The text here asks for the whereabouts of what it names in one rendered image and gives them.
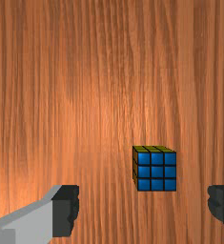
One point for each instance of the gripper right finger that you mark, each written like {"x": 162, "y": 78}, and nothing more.
{"x": 223, "y": 203}

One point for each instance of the many-coloured puzzle cube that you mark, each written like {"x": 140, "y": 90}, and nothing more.
{"x": 156, "y": 171}

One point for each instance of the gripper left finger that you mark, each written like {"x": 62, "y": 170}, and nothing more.
{"x": 37, "y": 219}

